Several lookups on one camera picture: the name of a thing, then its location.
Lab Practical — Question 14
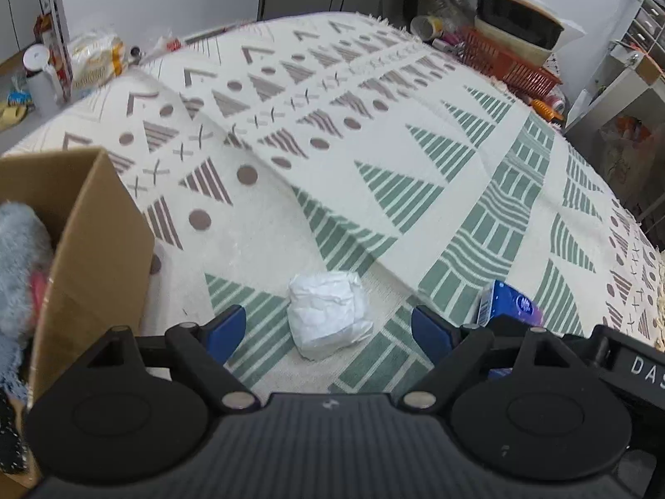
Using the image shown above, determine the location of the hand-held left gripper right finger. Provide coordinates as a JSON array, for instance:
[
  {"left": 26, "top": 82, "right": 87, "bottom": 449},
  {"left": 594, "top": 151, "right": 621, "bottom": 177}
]
[{"left": 400, "top": 306, "right": 616, "bottom": 413}]

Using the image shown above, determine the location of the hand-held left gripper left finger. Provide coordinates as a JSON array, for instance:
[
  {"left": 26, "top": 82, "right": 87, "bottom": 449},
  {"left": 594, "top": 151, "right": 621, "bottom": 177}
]
[{"left": 49, "top": 306, "right": 261, "bottom": 415}]

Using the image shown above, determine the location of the white packet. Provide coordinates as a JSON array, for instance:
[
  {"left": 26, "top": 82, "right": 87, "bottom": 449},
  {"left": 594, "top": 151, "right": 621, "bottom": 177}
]
[{"left": 287, "top": 270, "right": 375, "bottom": 361}]

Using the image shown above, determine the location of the brown cardboard box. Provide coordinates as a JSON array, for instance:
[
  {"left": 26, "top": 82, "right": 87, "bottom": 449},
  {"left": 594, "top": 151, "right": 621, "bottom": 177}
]
[{"left": 0, "top": 146, "right": 155, "bottom": 489}]

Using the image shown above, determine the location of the grey fluffy plush toy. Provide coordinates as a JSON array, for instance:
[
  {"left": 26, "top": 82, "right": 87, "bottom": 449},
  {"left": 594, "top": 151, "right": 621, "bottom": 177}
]
[{"left": 0, "top": 202, "right": 55, "bottom": 390}]

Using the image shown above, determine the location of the black dotted scrunchie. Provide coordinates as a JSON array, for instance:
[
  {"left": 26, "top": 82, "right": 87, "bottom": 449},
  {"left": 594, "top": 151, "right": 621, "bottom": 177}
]
[{"left": 0, "top": 385, "right": 32, "bottom": 474}]

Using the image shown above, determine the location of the patterned white green blanket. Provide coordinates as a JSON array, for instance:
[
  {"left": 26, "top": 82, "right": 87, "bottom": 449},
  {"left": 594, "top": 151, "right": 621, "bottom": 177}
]
[{"left": 0, "top": 10, "right": 665, "bottom": 396}]

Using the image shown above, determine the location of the orange and white hanging bag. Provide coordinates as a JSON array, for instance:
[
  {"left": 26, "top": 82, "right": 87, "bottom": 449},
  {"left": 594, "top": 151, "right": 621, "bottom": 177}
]
[{"left": 597, "top": 114, "right": 660, "bottom": 209}]

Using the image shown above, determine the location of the orange snack packet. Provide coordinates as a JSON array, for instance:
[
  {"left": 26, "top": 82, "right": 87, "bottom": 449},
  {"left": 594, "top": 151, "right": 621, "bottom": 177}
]
[{"left": 530, "top": 96, "right": 567, "bottom": 120}]

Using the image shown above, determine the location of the red plastic basket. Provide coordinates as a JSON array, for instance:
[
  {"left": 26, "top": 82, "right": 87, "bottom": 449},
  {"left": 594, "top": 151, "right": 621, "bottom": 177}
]
[{"left": 457, "top": 26, "right": 563, "bottom": 99}]

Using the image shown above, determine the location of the red and white plastic bag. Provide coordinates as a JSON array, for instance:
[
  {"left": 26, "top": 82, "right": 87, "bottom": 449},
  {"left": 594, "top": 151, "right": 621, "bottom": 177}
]
[{"left": 140, "top": 34, "right": 182, "bottom": 63}]

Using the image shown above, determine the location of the grey desk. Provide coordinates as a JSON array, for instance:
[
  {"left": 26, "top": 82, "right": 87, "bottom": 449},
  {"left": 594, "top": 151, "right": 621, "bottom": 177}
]
[{"left": 564, "top": 65, "right": 665, "bottom": 138}]

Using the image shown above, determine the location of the yellow plastic bag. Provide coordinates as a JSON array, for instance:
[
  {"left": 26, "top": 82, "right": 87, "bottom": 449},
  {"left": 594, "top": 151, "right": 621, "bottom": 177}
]
[{"left": 67, "top": 31, "right": 128, "bottom": 91}]

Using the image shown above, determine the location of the paper cup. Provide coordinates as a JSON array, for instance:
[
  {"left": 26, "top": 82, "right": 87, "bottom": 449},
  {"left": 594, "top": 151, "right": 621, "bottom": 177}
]
[{"left": 410, "top": 15, "right": 445, "bottom": 40}]

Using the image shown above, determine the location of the yellow slipper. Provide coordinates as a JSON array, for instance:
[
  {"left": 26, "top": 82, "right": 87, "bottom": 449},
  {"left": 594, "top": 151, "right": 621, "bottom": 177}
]
[{"left": 0, "top": 104, "right": 29, "bottom": 131}]

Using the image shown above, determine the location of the white kettle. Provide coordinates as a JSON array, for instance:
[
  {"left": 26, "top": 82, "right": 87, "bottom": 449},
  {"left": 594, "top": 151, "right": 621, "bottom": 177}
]
[{"left": 23, "top": 44, "right": 63, "bottom": 115}]

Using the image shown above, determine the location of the black and cream bowl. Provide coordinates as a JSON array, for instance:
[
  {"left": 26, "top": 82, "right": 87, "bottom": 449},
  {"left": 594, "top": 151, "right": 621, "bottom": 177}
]
[{"left": 474, "top": 0, "right": 564, "bottom": 66}]

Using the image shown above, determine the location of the clear plastic bag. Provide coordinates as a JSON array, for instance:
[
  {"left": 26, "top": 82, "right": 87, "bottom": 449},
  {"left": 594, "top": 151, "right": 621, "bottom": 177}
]
[{"left": 452, "top": 0, "right": 585, "bottom": 47}]

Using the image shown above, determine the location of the white narrow rack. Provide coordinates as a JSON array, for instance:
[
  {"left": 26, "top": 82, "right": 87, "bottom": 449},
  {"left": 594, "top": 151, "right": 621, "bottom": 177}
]
[{"left": 36, "top": 0, "right": 71, "bottom": 99}]

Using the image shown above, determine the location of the small drawer organizer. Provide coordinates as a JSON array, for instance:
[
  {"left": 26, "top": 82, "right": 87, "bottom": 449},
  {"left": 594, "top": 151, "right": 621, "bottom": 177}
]
[{"left": 631, "top": 0, "right": 665, "bottom": 84}]

